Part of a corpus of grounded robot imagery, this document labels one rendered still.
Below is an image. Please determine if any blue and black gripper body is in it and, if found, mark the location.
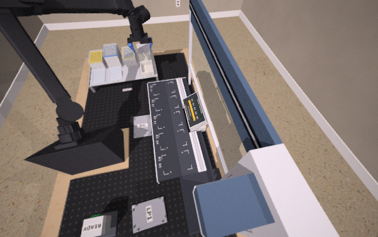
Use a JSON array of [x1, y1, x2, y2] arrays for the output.
[[127, 27, 152, 44]]

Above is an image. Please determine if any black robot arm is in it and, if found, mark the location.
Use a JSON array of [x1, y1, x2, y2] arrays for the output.
[[0, 0, 151, 150]]

